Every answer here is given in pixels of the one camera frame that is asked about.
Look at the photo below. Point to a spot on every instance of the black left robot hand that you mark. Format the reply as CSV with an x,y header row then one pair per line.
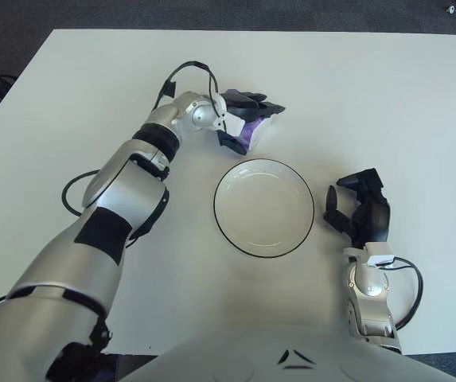
x,y
251,107

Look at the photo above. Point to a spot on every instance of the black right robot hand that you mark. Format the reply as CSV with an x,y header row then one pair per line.
x,y
372,217

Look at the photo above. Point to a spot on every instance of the purple tissue paper pack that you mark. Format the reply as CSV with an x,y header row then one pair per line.
x,y
257,129

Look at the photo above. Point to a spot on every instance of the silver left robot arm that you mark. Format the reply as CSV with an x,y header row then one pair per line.
x,y
104,223

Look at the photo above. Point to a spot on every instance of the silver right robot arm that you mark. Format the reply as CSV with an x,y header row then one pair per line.
x,y
365,286

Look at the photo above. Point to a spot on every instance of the white plate with black rim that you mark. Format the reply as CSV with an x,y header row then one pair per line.
x,y
263,207

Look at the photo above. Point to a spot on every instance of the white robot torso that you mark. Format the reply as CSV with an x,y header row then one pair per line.
x,y
291,358

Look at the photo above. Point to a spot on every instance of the small white floor object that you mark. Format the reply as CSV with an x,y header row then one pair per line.
x,y
450,8

